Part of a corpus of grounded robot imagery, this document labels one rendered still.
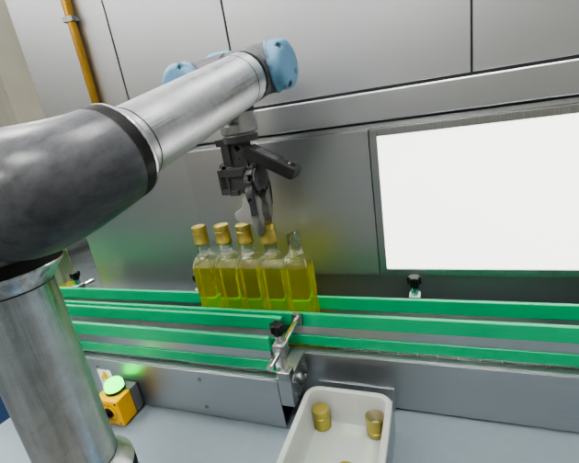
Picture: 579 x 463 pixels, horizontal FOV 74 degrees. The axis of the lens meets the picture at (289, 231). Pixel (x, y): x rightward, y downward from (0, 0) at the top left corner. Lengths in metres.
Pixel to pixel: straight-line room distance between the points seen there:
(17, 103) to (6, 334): 6.13
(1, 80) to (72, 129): 6.20
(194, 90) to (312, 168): 0.48
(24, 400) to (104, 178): 0.26
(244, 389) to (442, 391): 0.40
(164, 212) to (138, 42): 0.44
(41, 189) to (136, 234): 0.92
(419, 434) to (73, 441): 0.61
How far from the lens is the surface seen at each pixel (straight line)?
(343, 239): 0.92
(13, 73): 6.64
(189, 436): 0.97
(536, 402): 0.89
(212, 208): 1.03
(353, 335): 0.85
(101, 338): 1.08
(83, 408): 0.53
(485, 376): 0.85
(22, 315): 0.47
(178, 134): 0.42
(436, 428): 0.90
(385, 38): 0.88
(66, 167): 0.35
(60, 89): 1.31
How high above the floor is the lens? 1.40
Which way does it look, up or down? 18 degrees down
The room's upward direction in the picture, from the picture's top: 9 degrees counter-clockwise
